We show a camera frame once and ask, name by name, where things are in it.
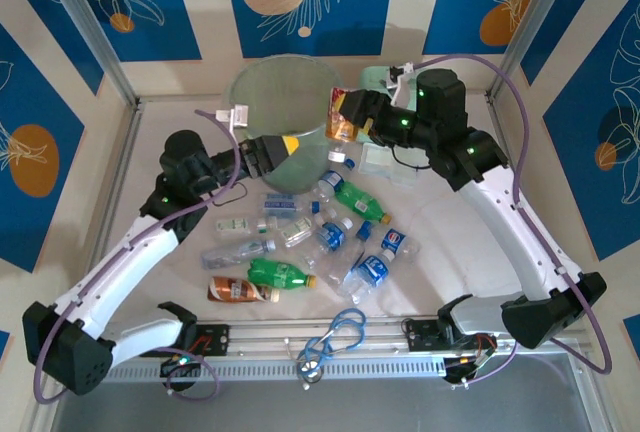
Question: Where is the mint green medicine pouch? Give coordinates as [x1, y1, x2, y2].
[357, 65, 421, 103]

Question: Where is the long clear bottle green label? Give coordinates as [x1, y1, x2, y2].
[200, 237, 278, 271]

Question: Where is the brown coffee drink bottle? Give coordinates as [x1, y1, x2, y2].
[207, 275, 281, 305]

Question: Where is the Pocari Sweat clear bottle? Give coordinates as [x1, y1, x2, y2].
[338, 249, 397, 306]

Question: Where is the crushed clear bottle blue cap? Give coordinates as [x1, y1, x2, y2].
[298, 220, 375, 289]

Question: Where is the aluminium frame post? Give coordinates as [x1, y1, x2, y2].
[485, 0, 577, 103]
[35, 0, 140, 109]

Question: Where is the blue label white cap bottle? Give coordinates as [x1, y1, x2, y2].
[312, 216, 355, 256]

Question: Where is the translucent grey waste bin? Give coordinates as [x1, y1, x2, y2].
[227, 54, 342, 194]

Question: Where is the white gauze packet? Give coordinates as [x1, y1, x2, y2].
[359, 142, 395, 178]

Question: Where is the green plastic bottle yellow cap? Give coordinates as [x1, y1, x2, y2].
[333, 180, 393, 226]
[247, 257, 318, 290]

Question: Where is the small circuit board with wires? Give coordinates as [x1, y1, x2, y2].
[159, 351, 202, 379]
[443, 335, 499, 382]

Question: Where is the blue stethoscope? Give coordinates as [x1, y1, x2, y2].
[284, 307, 369, 384]

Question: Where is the orange label plastic bottle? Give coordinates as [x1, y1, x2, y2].
[325, 86, 362, 163]

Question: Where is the Pepsi label clear bottle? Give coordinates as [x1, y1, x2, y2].
[380, 226, 422, 262]

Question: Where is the small green white label bottle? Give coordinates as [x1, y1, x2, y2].
[214, 215, 280, 240]

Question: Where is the pale blue label bottle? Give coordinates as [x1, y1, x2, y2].
[259, 192, 322, 219]

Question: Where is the purple cable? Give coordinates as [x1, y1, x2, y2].
[33, 109, 247, 406]
[447, 341, 517, 391]
[164, 348, 222, 400]
[410, 54, 615, 377]

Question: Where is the grey metal panel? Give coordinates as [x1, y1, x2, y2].
[47, 349, 601, 432]

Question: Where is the long aluminium base rail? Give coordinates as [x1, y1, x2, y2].
[42, 319, 596, 369]

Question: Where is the grey slotted cable duct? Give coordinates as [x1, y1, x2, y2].
[102, 356, 448, 384]

